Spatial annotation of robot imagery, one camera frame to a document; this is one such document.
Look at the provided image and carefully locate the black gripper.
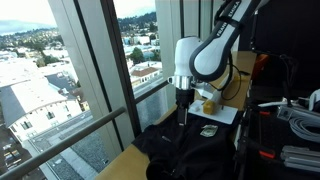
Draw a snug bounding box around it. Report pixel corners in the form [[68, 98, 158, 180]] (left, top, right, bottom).
[[175, 88, 196, 127]]

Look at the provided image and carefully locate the black zip jersey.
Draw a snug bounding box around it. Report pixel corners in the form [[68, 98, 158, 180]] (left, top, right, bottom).
[[132, 111, 242, 180]]

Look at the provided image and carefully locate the yellow and white roller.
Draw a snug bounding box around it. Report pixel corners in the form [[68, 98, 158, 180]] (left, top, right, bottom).
[[202, 73, 232, 116]]

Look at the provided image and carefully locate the folded one dollar bill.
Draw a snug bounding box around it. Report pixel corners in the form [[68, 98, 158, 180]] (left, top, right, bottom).
[[199, 123, 220, 139]]

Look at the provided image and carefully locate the grey metal handrail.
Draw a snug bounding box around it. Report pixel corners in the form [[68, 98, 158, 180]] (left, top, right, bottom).
[[0, 106, 128, 180], [134, 79, 170, 105]]

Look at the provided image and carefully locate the white rectangular board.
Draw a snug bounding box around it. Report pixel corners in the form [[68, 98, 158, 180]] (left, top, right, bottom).
[[187, 99, 240, 125]]

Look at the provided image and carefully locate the orange round object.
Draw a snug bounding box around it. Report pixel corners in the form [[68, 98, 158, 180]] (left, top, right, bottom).
[[251, 53, 270, 83]]

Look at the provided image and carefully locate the black tripod stand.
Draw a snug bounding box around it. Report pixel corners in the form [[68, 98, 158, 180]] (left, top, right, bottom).
[[279, 53, 300, 108]]

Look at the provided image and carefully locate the white plastic device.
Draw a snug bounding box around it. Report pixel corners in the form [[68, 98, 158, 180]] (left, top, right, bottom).
[[307, 88, 320, 113]]

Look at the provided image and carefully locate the black backdrop panel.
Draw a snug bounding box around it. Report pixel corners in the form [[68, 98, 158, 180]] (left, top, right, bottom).
[[239, 0, 320, 98]]

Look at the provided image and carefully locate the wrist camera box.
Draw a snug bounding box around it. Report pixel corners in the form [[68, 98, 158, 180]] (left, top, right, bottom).
[[194, 82, 215, 100]]

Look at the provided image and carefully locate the thick arm cable hose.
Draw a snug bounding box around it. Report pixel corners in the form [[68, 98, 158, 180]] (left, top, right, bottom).
[[213, 0, 244, 102]]

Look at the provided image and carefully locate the grey window frame post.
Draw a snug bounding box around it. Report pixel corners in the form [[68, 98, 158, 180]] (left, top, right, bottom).
[[154, 0, 222, 109], [47, 0, 142, 161]]

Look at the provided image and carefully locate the black clamp red handle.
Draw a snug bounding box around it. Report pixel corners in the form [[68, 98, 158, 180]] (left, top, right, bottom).
[[248, 105, 272, 118], [244, 137, 278, 160]]

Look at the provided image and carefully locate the white braided hose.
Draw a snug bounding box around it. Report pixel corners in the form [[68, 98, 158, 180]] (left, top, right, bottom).
[[257, 98, 313, 109]]

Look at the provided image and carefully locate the coiled white cable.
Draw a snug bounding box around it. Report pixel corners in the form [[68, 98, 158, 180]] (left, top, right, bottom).
[[288, 116, 320, 144]]

